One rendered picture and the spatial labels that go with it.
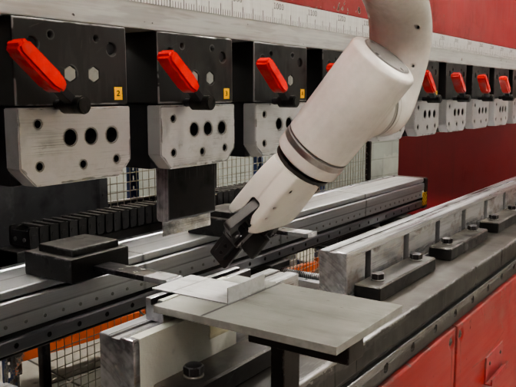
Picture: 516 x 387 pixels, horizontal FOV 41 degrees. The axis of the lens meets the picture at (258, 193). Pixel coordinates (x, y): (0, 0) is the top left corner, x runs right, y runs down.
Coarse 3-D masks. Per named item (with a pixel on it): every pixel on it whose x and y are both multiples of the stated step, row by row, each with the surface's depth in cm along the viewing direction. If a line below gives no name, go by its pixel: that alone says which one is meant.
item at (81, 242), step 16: (64, 240) 110; (80, 240) 110; (96, 240) 110; (112, 240) 111; (32, 256) 108; (48, 256) 105; (64, 256) 105; (80, 256) 105; (96, 256) 107; (112, 256) 110; (32, 272) 108; (48, 272) 106; (64, 272) 104; (80, 272) 104; (96, 272) 107; (112, 272) 104; (128, 272) 103; (144, 272) 103; (160, 272) 103
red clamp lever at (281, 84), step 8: (256, 64) 95; (264, 64) 94; (272, 64) 95; (264, 72) 96; (272, 72) 95; (272, 80) 96; (280, 80) 97; (272, 88) 98; (280, 88) 98; (280, 96) 100; (288, 96) 100; (296, 96) 100; (280, 104) 101; (288, 104) 100; (296, 104) 100
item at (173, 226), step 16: (160, 176) 90; (176, 176) 91; (192, 176) 94; (208, 176) 97; (160, 192) 91; (176, 192) 91; (192, 192) 94; (208, 192) 97; (160, 208) 91; (176, 208) 91; (192, 208) 94; (208, 208) 97; (176, 224) 93; (192, 224) 96; (208, 224) 99
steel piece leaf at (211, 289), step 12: (264, 276) 95; (192, 288) 95; (204, 288) 95; (216, 288) 95; (228, 288) 88; (240, 288) 90; (252, 288) 93; (264, 288) 95; (216, 300) 89; (228, 300) 88
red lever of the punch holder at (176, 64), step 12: (168, 60) 78; (180, 60) 79; (168, 72) 80; (180, 72) 80; (180, 84) 81; (192, 84) 81; (192, 96) 83; (204, 96) 84; (192, 108) 85; (204, 108) 84
